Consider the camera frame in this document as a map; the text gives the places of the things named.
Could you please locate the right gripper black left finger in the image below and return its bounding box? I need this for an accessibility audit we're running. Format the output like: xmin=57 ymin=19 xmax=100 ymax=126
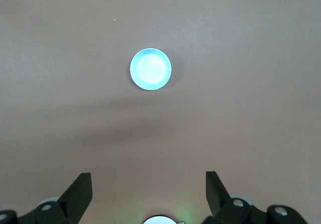
xmin=0 ymin=172 xmax=93 ymax=224

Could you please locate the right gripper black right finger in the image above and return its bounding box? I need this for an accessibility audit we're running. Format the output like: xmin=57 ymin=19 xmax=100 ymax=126
xmin=204 ymin=170 xmax=315 ymax=224

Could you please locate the light blue bowl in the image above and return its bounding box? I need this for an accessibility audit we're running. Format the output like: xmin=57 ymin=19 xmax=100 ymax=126
xmin=129 ymin=48 xmax=173 ymax=91

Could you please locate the brown table mat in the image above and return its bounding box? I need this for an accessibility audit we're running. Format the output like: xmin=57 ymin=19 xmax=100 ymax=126
xmin=0 ymin=0 xmax=321 ymax=224

